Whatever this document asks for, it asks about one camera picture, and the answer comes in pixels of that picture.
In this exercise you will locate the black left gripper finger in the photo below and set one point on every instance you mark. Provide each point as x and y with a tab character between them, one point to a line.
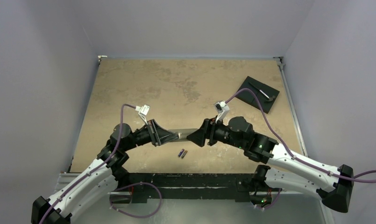
162	133
165	141

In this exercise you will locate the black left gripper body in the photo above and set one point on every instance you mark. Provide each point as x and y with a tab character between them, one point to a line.
144	135

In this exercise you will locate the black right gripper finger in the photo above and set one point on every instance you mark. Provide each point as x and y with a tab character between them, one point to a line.
203	131
198	141

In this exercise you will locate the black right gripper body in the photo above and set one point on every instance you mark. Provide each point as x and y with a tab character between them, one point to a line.
210	132

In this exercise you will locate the white remote control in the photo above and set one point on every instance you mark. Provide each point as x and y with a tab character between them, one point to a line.
182	133

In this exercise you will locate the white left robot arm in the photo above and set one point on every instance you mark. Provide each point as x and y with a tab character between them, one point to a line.
101	177

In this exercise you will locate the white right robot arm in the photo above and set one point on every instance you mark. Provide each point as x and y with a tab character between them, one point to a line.
277	168

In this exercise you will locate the black gold AAA battery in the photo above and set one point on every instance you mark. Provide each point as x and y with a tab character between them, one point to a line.
184	154

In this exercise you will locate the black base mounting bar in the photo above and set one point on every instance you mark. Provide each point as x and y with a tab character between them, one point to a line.
243	187

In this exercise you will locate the black flat tray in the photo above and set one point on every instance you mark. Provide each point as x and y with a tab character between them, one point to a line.
249	99

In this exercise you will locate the black metal tool on tray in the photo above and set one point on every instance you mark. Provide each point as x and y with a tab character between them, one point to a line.
268	98

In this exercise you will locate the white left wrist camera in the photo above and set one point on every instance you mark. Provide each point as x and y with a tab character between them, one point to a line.
143	112

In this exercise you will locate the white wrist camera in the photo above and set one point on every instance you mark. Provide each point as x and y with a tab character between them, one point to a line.
143	112
222	109

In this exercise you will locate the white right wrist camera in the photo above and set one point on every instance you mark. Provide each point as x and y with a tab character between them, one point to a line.
222	109

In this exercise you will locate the aluminium frame rail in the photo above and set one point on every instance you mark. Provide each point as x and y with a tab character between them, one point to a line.
281	66

